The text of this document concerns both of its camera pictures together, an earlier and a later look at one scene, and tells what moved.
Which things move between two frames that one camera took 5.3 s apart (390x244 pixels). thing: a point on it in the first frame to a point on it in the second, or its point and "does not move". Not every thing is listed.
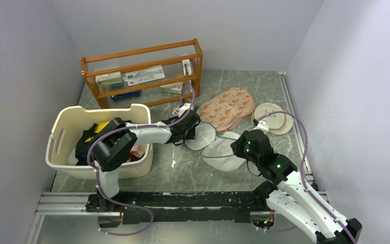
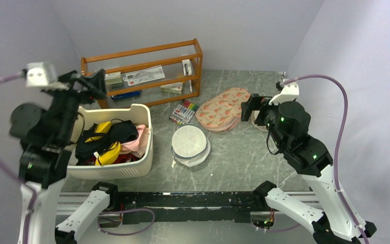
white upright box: [187, 68] does not move
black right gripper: [237, 145] to [256, 102]
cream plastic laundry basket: [70, 121] does not move
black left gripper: [191, 135] to [95, 84]
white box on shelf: [109, 82] does not move
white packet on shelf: [142, 75] does not move
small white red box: [173, 87] does not move
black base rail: [157, 207] does not move
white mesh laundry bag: [217, 150] to [190, 145]
